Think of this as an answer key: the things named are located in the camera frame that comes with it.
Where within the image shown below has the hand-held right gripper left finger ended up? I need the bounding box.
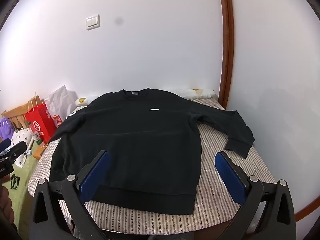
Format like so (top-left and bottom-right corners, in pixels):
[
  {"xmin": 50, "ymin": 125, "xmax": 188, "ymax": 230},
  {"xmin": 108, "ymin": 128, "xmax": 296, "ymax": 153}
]
[{"xmin": 32, "ymin": 151, "xmax": 111, "ymax": 240}]

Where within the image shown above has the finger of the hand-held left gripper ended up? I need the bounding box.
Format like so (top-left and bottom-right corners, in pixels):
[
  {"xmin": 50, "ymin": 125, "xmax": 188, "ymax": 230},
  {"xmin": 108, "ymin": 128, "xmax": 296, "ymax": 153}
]
[{"xmin": 0, "ymin": 139, "xmax": 27, "ymax": 159}]

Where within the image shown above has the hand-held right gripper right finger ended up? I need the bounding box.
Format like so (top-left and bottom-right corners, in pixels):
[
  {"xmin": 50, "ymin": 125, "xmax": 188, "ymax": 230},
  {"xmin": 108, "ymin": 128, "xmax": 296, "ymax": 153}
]
[{"xmin": 214, "ymin": 151, "xmax": 297, "ymax": 240}]

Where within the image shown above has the black sweatshirt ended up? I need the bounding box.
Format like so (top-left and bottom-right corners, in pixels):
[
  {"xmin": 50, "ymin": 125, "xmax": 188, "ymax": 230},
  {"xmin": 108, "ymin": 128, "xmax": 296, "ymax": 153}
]
[{"xmin": 49, "ymin": 87, "xmax": 255, "ymax": 215}]

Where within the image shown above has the white floral cloth bag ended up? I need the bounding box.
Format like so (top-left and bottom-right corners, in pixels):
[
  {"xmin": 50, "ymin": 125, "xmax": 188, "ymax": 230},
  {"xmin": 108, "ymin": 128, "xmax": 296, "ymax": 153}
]
[{"xmin": 11, "ymin": 127, "xmax": 35, "ymax": 168}]

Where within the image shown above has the black clip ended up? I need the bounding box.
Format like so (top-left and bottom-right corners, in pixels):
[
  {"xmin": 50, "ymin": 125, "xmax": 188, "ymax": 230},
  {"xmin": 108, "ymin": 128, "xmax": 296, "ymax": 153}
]
[{"xmin": 10, "ymin": 174, "xmax": 21, "ymax": 190}]

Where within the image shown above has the orange box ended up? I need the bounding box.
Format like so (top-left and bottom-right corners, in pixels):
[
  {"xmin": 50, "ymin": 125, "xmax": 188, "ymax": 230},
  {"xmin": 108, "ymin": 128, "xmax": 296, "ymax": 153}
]
[{"xmin": 32, "ymin": 144, "xmax": 46, "ymax": 160}]

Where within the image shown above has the purple bag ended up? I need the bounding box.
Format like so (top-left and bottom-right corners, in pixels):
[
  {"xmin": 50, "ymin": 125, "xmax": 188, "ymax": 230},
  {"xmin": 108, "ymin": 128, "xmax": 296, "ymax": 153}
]
[{"xmin": 0, "ymin": 117, "xmax": 15, "ymax": 141}]

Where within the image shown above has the white green plastic bottle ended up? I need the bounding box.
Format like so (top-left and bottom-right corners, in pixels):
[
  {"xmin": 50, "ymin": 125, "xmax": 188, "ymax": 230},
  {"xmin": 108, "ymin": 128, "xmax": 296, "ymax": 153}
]
[{"xmin": 30, "ymin": 126, "xmax": 45, "ymax": 147}]

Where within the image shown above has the wooden slatted chair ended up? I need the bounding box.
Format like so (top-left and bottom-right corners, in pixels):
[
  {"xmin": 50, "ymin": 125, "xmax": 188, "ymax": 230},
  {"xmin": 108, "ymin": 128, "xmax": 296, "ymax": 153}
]
[{"xmin": 2, "ymin": 95, "xmax": 46, "ymax": 131}]

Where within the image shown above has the red paper gift bag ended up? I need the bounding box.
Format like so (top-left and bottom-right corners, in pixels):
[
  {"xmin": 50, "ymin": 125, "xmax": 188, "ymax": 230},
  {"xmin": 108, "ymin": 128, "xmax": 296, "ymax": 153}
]
[{"xmin": 24, "ymin": 96, "xmax": 63, "ymax": 143}]

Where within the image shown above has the striped bed sheet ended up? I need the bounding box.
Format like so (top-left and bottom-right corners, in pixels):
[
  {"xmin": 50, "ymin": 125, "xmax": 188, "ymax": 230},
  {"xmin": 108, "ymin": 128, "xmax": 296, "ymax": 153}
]
[{"xmin": 28, "ymin": 97, "xmax": 277, "ymax": 233}]

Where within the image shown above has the green blanket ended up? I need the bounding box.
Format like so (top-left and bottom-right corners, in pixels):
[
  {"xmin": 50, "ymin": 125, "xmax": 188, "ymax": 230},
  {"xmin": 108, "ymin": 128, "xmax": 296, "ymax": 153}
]
[{"xmin": 0, "ymin": 152, "xmax": 52, "ymax": 232}]

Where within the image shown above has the white plastic bag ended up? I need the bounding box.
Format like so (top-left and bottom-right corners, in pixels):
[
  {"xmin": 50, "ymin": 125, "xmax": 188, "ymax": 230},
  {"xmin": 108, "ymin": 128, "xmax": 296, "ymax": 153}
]
[{"xmin": 44, "ymin": 85, "xmax": 77, "ymax": 128}]

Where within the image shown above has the brown wooden baseboard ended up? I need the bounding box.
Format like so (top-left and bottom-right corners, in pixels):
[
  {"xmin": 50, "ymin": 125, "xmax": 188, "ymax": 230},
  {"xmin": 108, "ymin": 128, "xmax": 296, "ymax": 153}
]
[{"xmin": 294, "ymin": 197, "xmax": 320, "ymax": 222}]

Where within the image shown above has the brown wooden door frame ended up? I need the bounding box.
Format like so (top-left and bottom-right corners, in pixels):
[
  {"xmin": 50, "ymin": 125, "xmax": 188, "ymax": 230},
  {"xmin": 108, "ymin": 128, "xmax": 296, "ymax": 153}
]
[{"xmin": 217, "ymin": 0, "xmax": 235, "ymax": 111}]

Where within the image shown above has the white wall light switch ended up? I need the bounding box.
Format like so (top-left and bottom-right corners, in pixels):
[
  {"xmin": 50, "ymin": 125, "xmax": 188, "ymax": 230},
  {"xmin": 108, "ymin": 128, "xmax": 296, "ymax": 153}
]
[{"xmin": 86, "ymin": 14, "xmax": 101, "ymax": 31}]

